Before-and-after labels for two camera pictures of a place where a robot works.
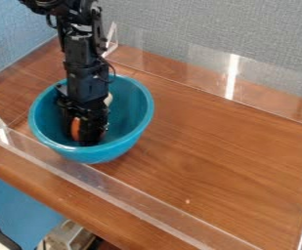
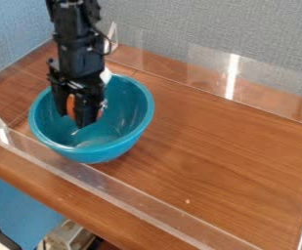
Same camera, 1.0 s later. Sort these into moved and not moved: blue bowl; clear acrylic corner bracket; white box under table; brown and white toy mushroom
Moved: brown and white toy mushroom
Not moved: blue bowl; clear acrylic corner bracket; white box under table
